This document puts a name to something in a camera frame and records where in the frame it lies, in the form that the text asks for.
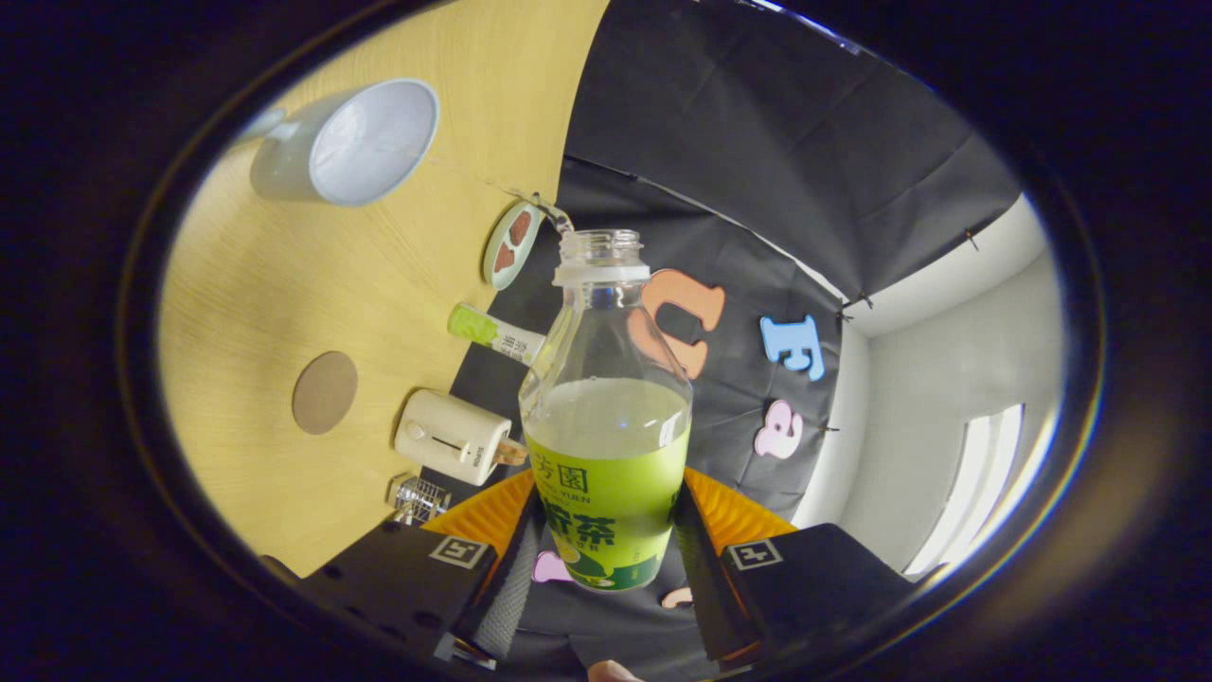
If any wooden table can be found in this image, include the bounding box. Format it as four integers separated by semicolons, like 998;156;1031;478
156;0;612;579

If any green label juice bottle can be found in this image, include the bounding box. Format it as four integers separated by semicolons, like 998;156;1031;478
518;228;694;593

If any round brown coaster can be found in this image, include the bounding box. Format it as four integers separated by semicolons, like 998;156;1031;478
292;350;359;437

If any metal wire utensil holder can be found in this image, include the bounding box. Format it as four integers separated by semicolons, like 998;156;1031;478
386;474;452;525

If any pale green plate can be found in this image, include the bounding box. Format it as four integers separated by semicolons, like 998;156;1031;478
482;201;545;291

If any white cup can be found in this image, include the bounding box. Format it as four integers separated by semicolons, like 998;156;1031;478
232;78;441;208

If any capped white green tea bottle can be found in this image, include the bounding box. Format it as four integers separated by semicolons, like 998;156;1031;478
447;303;547;367

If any ceiling light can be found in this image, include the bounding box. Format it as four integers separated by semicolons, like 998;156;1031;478
904;404;1025;577

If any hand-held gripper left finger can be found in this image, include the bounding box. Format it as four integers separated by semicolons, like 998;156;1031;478
298;469;545;669

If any white toaster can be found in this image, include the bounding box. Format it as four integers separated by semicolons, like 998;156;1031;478
394;388;512;488

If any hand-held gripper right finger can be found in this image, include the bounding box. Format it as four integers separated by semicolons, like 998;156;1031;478
677;466;915;664

